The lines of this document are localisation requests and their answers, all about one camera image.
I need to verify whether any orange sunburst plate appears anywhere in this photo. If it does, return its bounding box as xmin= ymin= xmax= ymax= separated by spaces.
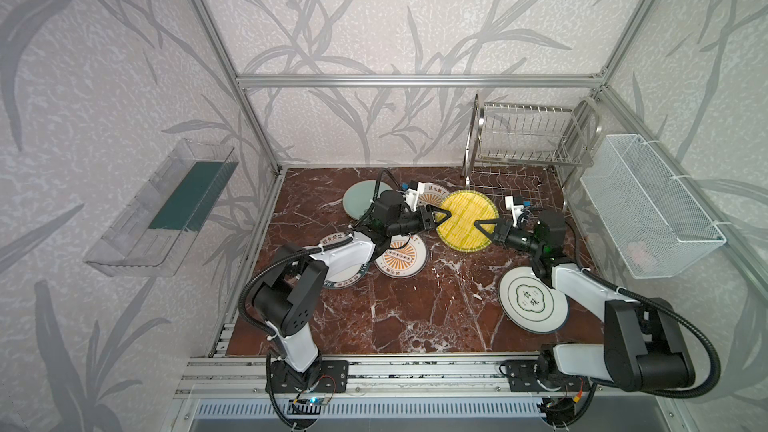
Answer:
xmin=417 ymin=183 xmax=450 ymax=207
xmin=375 ymin=234 xmax=429 ymax=279

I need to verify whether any yellow grid plate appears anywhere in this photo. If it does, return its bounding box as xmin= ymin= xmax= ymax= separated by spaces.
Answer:
xmin=437 ymin=190 xmax=500 ymax=253

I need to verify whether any mint green flower plate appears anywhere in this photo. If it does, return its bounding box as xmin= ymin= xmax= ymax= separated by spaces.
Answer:
xmin=342 ymin=180 xmax=376 ymax=220

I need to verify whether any green rimmed Chinese text plate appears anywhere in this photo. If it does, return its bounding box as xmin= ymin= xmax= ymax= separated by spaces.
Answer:
xmin=310 ymin=232 xmax=375 ymax=290

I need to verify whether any clear plastic wall tray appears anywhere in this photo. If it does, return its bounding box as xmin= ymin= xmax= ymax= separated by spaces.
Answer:
xmin=84 ymin=139 xmax=239 ymax=278

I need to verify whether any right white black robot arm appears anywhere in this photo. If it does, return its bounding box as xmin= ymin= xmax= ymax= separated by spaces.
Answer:
xmin=474 ymin=210 xmax=720 ymax=398

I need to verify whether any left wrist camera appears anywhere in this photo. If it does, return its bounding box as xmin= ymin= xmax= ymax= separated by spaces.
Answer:
xmin=401 ymin=181 xmax=425 ymax=211

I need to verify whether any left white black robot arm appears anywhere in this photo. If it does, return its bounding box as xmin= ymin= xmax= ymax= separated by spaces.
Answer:
xmin=238 ymin=190 xmax=452 ymax=374

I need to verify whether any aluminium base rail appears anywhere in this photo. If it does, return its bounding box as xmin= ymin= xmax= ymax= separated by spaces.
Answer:
xmin=173 ymin=353 xmax=679 ymax=400

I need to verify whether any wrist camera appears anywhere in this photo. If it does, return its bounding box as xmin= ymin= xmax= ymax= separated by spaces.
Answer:
xmin=504 ymin=196 xmax=531 ymax=213
xmin=401 ymin=181 xmax=425 ymax=211

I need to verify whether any white wire mesh basket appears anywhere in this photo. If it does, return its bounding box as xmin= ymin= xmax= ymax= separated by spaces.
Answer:
xmin=581 ymin=134 xmax=726 ymax=280

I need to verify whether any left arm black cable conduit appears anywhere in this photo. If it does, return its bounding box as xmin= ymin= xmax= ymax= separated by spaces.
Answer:
xmin=237 ymin=236 xmax=355 ymax=337

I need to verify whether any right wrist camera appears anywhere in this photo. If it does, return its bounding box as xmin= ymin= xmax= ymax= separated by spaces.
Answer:
xmin=504 ymin=196 xmax=531 ymax=213

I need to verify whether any steel two-tier dish rack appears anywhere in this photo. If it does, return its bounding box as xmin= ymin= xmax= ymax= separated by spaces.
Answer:
xmin=461 ymin=96 xmax=602 ymax=212

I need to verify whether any aluminium cage frame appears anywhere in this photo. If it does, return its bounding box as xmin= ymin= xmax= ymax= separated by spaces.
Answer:
xmin=202 ymin=0 xmax=767 ymax=364

